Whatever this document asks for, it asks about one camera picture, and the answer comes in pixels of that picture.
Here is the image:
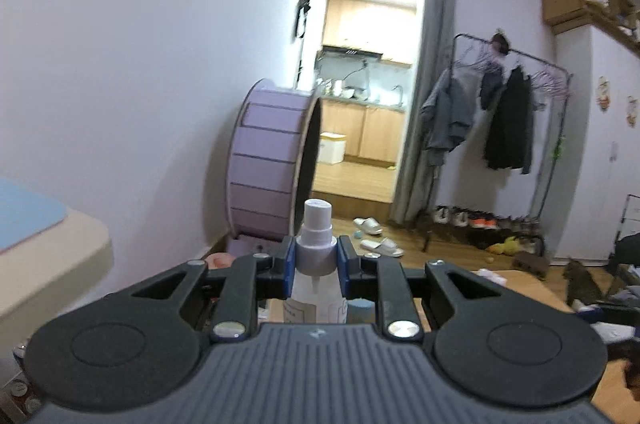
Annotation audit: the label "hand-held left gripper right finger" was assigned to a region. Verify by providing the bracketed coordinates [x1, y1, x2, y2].
[338, 235, 505, 345]

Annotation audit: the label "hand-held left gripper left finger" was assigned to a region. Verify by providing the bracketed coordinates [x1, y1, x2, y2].
[131, 235, 297, 345]

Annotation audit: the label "white spray bottle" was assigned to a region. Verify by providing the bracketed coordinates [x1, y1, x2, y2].
[282, 198, 351, 328]

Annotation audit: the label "bottle with grey-blue cap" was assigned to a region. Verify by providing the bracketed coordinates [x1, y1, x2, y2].
[347, 298, 377, 326]

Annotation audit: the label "pink round toy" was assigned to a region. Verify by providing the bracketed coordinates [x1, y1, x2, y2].
[205, 252, 236, 270]

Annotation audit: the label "purple cat wheel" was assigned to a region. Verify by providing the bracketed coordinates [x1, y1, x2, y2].
[225, 77, 324, 261]

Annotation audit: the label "white storage box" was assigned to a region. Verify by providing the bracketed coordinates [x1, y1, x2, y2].
[318, 131, 348, 165]

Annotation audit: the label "wooden kitchen base cabinets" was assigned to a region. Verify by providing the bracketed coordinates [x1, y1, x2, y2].
[319, 98, 407, 166]

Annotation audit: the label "row of shoes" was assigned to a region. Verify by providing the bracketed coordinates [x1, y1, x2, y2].
[430, 203, 547, 251]

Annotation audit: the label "yellow plush toy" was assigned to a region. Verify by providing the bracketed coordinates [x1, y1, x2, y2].
[487, 236, 519, 258]

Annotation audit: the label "grey curtain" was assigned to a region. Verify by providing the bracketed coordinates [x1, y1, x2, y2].
[389, 0, 457, 226]

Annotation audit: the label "grey hoodie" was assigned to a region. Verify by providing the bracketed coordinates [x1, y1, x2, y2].
[419, 66, 477, 166]

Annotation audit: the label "brown wooden stool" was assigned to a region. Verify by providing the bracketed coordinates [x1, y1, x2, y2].
[512, 253, 552, 278]

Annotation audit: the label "range hood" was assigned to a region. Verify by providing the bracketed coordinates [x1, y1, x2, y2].
[321, 45, 384, 61]

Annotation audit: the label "black jacket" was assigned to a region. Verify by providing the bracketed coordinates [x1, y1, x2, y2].
[483, 64, 534, 176]

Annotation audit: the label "black clothes rack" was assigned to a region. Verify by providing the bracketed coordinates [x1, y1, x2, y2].
[424, 32, 574, 257]

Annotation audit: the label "dark blue-grey garment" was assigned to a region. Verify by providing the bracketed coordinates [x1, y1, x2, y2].
[479, 58, 507, 111]

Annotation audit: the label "tabby cat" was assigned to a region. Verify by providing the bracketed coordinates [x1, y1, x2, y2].
[562, 257, 607, 311]

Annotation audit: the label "white wardrobe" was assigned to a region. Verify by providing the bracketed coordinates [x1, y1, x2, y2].
[554, 20, 640, 266]

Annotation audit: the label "blue mat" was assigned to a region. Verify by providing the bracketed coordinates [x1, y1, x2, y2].
[0, 177, 69, 256]

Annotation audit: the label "white printed bedsheet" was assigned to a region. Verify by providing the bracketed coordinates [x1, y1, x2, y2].
[574, 298, 640, 346]

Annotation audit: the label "bunch of clothes hangers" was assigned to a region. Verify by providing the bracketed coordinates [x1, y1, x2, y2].
[529, 68, 572, 101]

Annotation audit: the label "wooden kitchen wall cabinets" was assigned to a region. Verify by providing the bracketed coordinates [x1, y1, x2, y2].
[322, 0, 419, 66]

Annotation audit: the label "black wall hanging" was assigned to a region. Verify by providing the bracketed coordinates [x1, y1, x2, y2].
[293, 0, 312, 41]

